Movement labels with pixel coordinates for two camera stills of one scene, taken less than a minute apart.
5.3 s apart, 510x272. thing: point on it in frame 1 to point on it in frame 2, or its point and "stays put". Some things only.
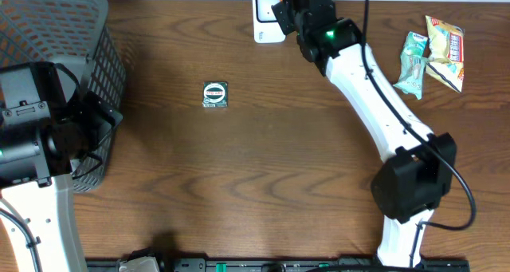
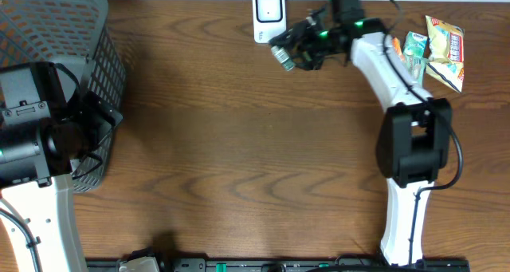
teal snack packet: x=412 y=75 stays put
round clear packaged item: x=215 y=94 to x=281 y=55
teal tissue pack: x=416 y=45 stays put
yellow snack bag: x=446 y=42 stays put
